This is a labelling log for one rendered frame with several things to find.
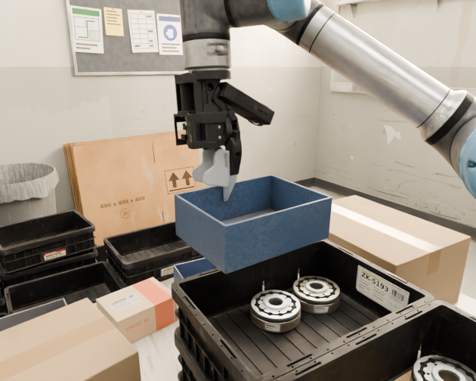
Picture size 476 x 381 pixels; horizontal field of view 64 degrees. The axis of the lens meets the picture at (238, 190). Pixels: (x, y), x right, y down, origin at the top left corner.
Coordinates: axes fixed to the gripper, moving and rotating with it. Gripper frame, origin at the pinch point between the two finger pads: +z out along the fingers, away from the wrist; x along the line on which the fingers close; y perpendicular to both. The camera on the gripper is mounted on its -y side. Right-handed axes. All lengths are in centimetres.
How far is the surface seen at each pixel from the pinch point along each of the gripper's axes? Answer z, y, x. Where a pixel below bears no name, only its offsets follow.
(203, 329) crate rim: 19.8, 9.3, 5.8
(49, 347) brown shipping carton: 24.7, 30.2, -12.6
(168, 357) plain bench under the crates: 40.4, 7.3, -17.9
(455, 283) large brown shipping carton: 36, -66, 6
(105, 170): 32, -35, -237
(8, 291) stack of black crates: 55, 37, -113
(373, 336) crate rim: 21.2, -12.1, 21.6
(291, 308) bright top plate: 25.9, -12.4, 1.7
